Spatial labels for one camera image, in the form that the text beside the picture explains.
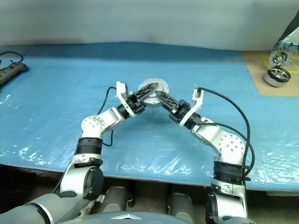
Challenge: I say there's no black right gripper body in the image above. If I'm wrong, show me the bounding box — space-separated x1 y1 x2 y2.
169 99 192 123

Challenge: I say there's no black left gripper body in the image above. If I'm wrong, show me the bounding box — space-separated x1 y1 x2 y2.
125 93 148 116

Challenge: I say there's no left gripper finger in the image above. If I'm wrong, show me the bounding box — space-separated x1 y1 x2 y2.
137 82 160 102

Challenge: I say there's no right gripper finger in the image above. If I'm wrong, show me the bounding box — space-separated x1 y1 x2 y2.
155 91 180 111

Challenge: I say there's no finned motor cover with circuit board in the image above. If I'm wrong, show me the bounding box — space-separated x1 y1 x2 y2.
137 77 170 100

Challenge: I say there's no spare grey motor with rotor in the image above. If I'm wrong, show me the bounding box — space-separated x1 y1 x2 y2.
263 66 293 88

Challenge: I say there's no spare finned motor cover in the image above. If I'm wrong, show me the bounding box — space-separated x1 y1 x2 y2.
269 49 293 67

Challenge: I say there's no brown cardboard mat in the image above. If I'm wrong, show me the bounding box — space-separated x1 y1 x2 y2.
240 49 299 97

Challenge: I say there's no dark rounded cylinder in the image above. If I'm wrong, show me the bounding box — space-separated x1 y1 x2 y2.
102 185 128 214
167 192 195 214

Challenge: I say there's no grey robot torso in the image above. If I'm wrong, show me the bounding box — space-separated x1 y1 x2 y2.
88 210 204 224

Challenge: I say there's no grey metal stand foot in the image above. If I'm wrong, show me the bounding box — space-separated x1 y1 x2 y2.
274 38 299 51

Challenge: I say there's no black power strip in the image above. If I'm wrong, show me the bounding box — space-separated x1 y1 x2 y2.
0 62 29 86

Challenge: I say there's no black slanted panel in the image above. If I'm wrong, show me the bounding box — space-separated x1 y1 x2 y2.
279 14 299 43

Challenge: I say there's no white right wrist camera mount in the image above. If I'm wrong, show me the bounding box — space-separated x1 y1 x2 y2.
178 88 205 128

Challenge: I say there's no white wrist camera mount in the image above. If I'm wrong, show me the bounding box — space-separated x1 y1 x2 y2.
178 88 205 128
115 81 138 118

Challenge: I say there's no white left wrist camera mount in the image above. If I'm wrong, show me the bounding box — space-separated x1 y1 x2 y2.
115 81 138 118

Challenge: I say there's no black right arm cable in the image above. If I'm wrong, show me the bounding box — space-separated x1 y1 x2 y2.
196 86 256 184

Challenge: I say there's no black power strip cable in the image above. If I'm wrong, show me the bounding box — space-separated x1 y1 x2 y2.
0 51 24 68

